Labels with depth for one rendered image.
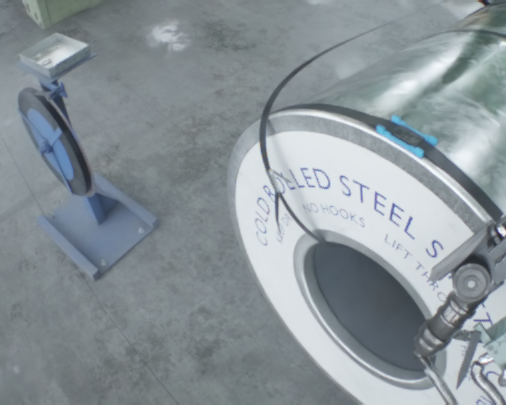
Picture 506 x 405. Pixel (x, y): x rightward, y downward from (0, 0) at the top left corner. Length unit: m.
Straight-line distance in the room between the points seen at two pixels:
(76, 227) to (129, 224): 0.33
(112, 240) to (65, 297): 0.42
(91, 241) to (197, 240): 0.60
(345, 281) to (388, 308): 0.19
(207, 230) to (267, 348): 0.75
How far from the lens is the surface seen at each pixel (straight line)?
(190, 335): 2.18
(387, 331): 1.59
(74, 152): 2.01
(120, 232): 2.60
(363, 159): 0.95
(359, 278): 1.61
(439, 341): 0.78
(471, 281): 0.69
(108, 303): 2.36
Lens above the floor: 1.91
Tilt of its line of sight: 47 degrees down
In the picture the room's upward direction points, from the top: 3 degrees counter-clockwise
